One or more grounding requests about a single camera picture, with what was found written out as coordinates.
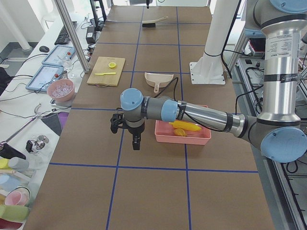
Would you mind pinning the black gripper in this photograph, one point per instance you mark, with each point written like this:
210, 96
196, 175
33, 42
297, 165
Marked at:
135, 130

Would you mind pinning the yellow toy corn cob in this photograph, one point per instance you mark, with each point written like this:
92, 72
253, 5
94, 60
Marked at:
185, 125

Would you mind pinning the beige plastic dustpan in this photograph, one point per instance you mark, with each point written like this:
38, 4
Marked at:
157, 80

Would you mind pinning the beige hand brush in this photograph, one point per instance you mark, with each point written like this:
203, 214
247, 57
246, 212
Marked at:
152, 23

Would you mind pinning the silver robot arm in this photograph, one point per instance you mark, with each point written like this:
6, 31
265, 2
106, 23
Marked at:
276, 130

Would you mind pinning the pink plastic bin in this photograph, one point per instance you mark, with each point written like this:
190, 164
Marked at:
164, 132

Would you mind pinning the yellow plastic knife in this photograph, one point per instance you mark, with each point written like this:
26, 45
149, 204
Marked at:
105, 73

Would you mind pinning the yellow toy lemon slices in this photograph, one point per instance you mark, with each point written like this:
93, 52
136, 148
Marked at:
112, 65

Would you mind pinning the wooden cutting board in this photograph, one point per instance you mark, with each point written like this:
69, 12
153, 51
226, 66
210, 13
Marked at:
101, 66

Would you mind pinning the pink bowl with ice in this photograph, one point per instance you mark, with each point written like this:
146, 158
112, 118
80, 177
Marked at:
61, 90

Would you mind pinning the metal grabber tool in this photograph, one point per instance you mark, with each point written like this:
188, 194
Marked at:
20, 123

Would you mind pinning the black power adapter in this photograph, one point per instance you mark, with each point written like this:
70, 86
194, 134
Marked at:
90, 35

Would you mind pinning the near blue teach pendant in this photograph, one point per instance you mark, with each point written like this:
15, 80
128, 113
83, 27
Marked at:
43, 78

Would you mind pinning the blue teach pendant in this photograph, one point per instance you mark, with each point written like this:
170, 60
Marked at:
43, 78
57, 54

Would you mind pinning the far blue teach pendant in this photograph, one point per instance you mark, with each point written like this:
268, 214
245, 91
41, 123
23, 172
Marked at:
57, 54

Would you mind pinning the grey cup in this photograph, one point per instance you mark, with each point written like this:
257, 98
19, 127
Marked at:
18, 164

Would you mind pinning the black keyboard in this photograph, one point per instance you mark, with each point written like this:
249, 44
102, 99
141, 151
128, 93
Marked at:
63, 37

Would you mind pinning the black computer mouse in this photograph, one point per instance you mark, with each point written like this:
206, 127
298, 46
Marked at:
44, 49

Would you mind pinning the pink cup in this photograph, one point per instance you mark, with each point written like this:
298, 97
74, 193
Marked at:
19, 196

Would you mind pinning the green cup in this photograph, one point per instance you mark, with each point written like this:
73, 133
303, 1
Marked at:
14, 213

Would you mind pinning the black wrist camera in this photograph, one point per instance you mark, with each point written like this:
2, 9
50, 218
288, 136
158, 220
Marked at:
117, 121

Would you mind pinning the white camera post base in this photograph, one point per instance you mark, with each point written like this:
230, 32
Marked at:
209, 68

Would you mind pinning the aluminium frame post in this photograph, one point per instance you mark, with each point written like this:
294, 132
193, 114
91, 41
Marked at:
67, 22

